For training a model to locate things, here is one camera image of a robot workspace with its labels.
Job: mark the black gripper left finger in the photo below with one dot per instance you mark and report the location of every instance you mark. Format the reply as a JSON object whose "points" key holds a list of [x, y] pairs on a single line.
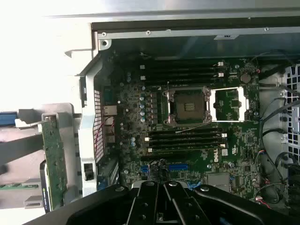
{"points": [[140, 206]]}

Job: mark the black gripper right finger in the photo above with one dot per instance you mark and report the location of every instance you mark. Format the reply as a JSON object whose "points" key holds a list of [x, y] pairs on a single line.
{"points": [[187, 206]]}

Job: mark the grey chipset heatsink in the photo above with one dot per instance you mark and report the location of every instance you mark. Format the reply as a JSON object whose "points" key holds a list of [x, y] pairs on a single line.
{"points": [[218, 181]]}

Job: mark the blue expansion slot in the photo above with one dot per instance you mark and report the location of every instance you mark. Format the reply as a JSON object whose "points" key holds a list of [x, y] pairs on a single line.
{"points": [[178, 167]]}

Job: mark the black RAM slot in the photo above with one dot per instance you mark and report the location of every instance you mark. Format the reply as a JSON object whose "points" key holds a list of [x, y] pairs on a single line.
{"points": [[187, 143], [182, 77], [182, 71], [187, 138], [182, 83], [187, 133], [182, 65]]}

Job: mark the green motherboard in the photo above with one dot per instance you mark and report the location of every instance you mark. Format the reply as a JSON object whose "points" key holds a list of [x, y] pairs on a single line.
{"points": [[234, 145]]}

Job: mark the thin socket locking lever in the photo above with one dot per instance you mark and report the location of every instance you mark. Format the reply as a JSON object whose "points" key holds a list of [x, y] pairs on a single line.
{"points": [[191, 129]]}

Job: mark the metal socket cover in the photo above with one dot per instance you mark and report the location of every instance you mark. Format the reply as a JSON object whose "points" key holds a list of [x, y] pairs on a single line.
{"points": [[212, 110]]}

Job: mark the CPU socket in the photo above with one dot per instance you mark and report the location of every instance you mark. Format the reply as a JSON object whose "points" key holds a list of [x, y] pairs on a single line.
{"points": [[189, 105]]}

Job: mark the grey parts rack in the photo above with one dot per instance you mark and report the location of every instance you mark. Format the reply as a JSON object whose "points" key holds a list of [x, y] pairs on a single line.
{"points": [[65, 117]]}

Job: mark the green RAM stick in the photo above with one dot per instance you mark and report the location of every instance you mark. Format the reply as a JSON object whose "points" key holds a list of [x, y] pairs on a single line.
{"points": [[18, 186]]}

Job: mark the open PC case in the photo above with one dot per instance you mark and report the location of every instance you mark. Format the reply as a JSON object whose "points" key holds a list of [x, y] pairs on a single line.
{"points": [[89, 93]]}

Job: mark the silver coin battery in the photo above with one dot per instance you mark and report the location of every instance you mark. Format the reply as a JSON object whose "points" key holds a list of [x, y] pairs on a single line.
{"points": [[245, 77]]}

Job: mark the hard disk in blue carrier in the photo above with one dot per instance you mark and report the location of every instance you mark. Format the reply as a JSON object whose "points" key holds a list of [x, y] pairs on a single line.
{"points": [[7, 119]]}

